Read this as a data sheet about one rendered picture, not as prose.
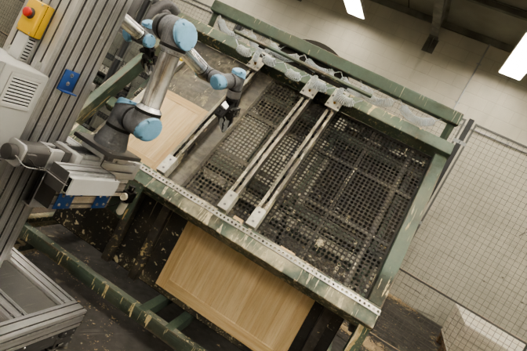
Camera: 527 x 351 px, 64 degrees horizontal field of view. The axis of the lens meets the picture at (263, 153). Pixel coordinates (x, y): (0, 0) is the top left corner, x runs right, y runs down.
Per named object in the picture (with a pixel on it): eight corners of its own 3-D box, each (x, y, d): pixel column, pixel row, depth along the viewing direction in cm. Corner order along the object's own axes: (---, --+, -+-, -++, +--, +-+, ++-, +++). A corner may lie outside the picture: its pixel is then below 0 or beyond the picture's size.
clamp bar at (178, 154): (154, 172, 255) (149, 150, 235) (259, 60, 315) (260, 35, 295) (168, 180, 252) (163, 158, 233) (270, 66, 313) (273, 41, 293)
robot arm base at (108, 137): (110, 150, 182) (120, 130, 181) (85, 135, 187) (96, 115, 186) (131, 154, 196) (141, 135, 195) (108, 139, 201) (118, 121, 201)
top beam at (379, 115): (174, 29, 328) (172, 18, 320) (182, 22, 333) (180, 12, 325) (444, 163, 275) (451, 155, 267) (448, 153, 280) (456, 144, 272)
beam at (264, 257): (55, 137, 271) (49, 127, 262) (69, 125, 277) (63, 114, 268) (367, 334, 217) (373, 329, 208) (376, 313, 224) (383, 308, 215)
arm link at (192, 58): (136, 23, 180) (196, 82, 221) (150, 29, 174) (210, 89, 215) (152, 1, 182) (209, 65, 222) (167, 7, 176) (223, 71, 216)
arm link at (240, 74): (227, 66, 212) (240, 66, 218) (223, 86, 217) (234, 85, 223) (238, 73, 208) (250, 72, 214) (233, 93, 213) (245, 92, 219)
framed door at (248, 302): (157, 282, 267) (154, 283, 265) (196, 206, 264) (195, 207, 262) (278, 366, 245) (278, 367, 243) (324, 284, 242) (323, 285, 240)
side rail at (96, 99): (70, 125, 277) (64, 114, 268) (175, 35, 333) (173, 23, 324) (76, 129, 276) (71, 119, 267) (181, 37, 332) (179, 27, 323)
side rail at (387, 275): (361, 305, 226) (368, 299, 217) (428, 162, 282) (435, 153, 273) (376, 313, 224) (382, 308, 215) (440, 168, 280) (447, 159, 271)
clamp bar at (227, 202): (214, 208, 244) (213, 189, 224) (310, 85, 305) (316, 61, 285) (228, 218, 242) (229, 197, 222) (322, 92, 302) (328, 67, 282)
